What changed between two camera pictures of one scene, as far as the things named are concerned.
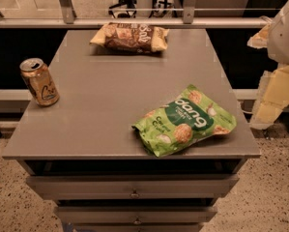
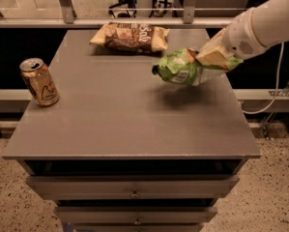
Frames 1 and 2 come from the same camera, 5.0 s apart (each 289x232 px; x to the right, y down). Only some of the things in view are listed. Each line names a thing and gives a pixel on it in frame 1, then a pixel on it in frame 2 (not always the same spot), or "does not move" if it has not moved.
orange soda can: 38,75 does not move
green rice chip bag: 180,121 → 178,66
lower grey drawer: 135,215 does not move
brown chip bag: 130,38 does not move
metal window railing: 68,17 does not move
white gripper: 284,38 → 238,38
